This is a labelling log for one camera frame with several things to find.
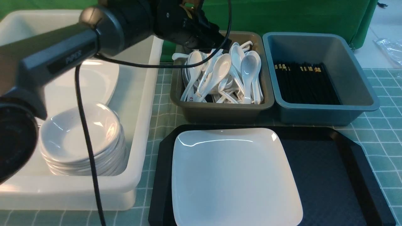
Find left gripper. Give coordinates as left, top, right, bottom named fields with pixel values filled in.
left=179, top=0, right=232, bottom=51

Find large white square plate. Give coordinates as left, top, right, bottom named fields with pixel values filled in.
left=172, top=128, right=303, bottom=226

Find white soup spoon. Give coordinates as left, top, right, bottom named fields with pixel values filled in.
left=196, top=49, right=224, bottom=96

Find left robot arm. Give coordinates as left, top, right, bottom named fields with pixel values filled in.
left=1, top=0, right=232, bottom=183

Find white square plate in tub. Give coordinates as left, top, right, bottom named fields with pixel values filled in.
left=44, top=60, right=119, bottom=119

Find white spoon in bin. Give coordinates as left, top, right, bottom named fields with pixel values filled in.
left=180, top=51, right=203, bottom=101

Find white spoon bin centre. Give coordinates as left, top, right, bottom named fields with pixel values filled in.
left=194, top=53, right=231, bottom=102

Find white spoon bin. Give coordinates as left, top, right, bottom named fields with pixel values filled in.
left=240, top=55, right=257, bottom=104
left=194, top=53, right=231, bottom=102

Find white spoon bin right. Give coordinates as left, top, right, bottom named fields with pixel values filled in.
left=240, top=55, right=257, bottom=104

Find brown spoon bin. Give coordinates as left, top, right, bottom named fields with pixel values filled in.
left=170, top=31, right=275, bottom=124

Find pile of black chopsticks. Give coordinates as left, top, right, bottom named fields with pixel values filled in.
left=274, top=61, right=342, bottom=105

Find blue-grey chopstick bin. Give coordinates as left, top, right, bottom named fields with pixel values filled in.
left=263, top=32, right=380, bottom=126

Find green backdrop cloth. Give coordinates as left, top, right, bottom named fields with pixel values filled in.
left=1, top=0, right=378, bottom=49

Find stack of white bowls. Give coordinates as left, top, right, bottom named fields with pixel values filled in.
left=38, top=102, right=129, bottom=176

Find clear plastic bag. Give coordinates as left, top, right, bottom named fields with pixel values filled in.
left=373, top=38, right=402, bottom=68

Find checked green tablecloth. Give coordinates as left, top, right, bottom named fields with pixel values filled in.
left=1, top=68, right=402, bottom=226

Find black serving tray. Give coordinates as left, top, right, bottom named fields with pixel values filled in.
left=148, top=124, right=396, bottom=226

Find large white plastic tub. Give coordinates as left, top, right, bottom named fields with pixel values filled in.
left=0, top=10, right=158, bottom=211

